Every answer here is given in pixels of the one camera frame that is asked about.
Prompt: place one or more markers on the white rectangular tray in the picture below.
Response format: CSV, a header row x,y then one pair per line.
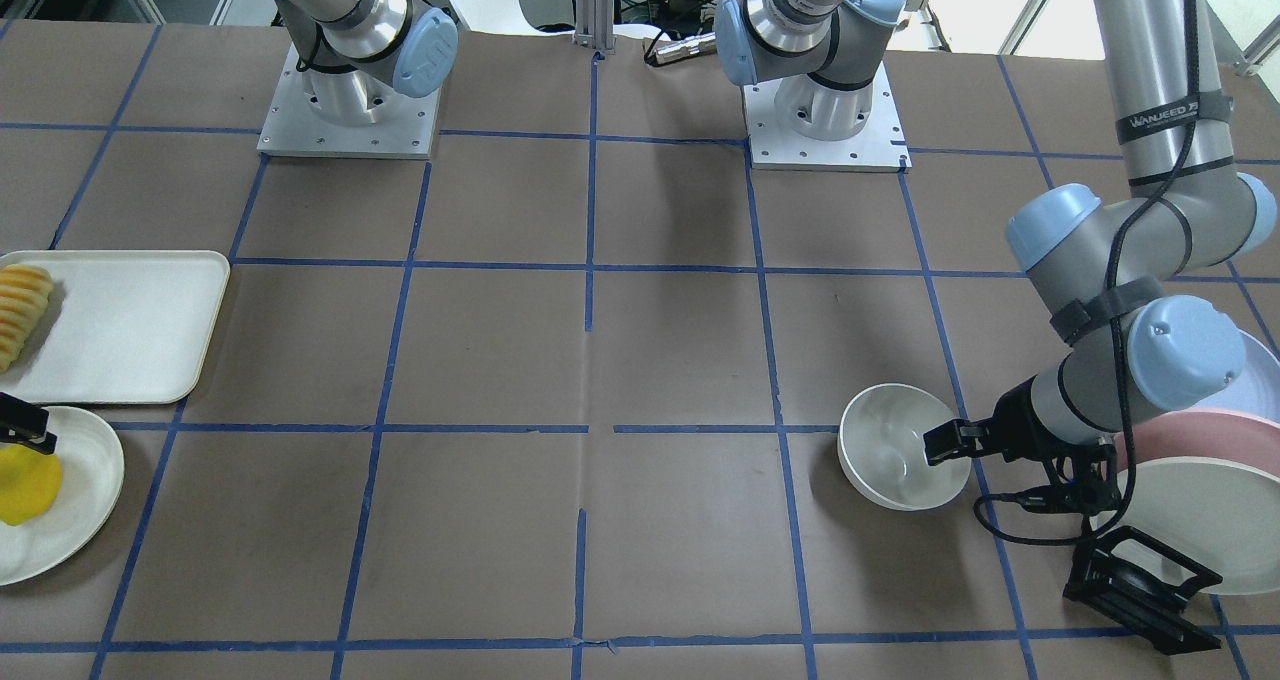
x,y
124,327

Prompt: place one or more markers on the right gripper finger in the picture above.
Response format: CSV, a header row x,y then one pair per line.
x,y
26,425

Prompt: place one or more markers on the cream round plate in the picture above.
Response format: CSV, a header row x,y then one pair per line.
x,y
93,472

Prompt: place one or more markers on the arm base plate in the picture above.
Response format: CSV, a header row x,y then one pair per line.
x,y
316,115
795,124

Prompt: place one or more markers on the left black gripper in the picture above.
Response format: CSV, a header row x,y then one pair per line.
x,y
1022,421

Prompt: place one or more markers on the yellow lemon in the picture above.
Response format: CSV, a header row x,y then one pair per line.
x,y
30,483

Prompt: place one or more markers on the blue plate in rack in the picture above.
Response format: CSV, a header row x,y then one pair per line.
x,y
1256,391

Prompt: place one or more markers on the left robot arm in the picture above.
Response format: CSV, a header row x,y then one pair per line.
x,y
1135,351

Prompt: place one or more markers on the white bowl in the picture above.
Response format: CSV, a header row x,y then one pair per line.
x,y
881,448

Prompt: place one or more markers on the black dish rack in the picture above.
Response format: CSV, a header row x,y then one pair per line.
x,y
1136,599

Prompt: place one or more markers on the aluminium frame post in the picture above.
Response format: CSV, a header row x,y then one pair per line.
x,y
594,25

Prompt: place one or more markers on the pink plate in rack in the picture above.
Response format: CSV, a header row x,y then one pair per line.
x,y
1219,433

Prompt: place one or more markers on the cream plate in rack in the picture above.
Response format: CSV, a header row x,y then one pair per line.
x,y
1220,513

